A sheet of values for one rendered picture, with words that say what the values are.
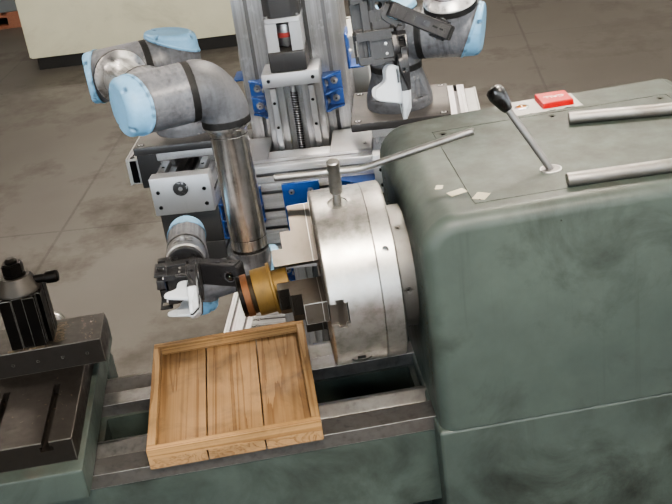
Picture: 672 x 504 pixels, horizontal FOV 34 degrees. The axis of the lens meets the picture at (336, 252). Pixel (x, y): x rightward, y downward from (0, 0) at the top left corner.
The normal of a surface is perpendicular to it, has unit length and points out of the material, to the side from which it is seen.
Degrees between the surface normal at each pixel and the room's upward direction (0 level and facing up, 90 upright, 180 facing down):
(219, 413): 0
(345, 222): 31
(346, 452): 90
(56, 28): 90
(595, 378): 90
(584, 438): 90
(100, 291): 0
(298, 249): 57
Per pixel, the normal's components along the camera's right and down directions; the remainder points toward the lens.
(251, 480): 0.11, 0.43
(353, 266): 0.03, -0.11
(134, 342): -0.13, -0.89
